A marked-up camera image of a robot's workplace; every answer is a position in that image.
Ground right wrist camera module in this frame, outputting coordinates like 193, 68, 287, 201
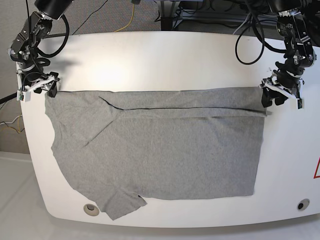
16, 90, 31, 102

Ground right table cable grommet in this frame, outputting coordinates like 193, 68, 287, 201
297, 198, 310, 211

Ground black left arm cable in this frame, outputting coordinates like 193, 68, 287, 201
37, 14, 70, 59

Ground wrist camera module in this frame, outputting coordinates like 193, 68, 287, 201
297, 98, 305, 110
16, 90, 31, 102

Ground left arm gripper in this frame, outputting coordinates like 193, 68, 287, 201
259, 67, 305, 108

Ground table cable grommet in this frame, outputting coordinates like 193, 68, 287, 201
297, 198, 310, 211
83, 204, 100, 217

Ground white cable near frame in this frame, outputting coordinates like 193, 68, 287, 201
232, 12, 253, 36

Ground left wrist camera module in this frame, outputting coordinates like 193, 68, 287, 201
297, 98, 305, 110

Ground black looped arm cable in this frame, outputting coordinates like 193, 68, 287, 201
234, 9, 288, 66

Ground grey T-shirt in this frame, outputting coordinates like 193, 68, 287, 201
45, 87, 266, 220

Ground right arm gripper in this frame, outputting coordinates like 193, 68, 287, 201
16, 68, 60, 98

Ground black rod at left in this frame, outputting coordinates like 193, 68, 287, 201
0, 92, 19, 105

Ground left table cable grommet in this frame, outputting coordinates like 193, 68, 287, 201
83, 204, 100, 217

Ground aluminium frame rail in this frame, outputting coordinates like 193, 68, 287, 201
174, 12, 281, 28

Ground white and yellow floor cables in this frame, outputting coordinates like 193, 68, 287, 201
0, 114, 25, 135

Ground yellow cable on floor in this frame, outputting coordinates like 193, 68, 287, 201
114, 4, 135, 33

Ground red triangle warning sticker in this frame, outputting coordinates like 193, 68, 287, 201
313, 158, 320, 179

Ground black table leg post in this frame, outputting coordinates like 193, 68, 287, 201
157, 0, 174, 31

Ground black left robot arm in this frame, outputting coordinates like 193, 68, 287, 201
260, 0, 316, 109

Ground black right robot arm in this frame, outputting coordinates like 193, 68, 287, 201
7, 0, 73, 102

